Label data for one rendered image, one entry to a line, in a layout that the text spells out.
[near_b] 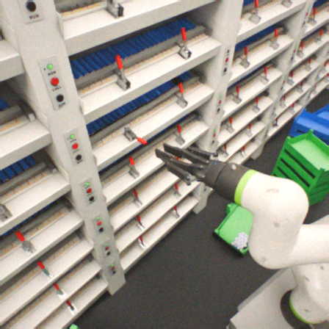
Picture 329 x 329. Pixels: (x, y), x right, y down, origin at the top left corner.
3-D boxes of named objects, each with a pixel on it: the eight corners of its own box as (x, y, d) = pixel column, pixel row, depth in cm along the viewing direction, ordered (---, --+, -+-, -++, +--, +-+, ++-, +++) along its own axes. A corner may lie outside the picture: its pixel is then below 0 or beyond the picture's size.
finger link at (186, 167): (205, 176, 76) (203, 179, 75) (172, 166, 82) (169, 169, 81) (205, 164, 73) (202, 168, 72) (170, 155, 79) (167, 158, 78)
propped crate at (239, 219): (243, 256, 164) (243, 253, 157) (215, 234, 173) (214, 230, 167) (272, 216, 170) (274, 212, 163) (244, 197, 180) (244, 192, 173)
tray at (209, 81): (211, 98, 121) (219, 81, 113) (96, 173, 91) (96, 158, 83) (178, 70, 126) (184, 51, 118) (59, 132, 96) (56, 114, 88)
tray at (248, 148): (255, 149, 212) (265, 139, 200) (205, 195, 182) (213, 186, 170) (236, 131, 217) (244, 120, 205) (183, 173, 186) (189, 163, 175)
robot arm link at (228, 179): (256, 159, 66) (233, 181, 62) (255, 194, 73) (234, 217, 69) (234, 151, 70) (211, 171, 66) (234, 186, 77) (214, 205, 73)
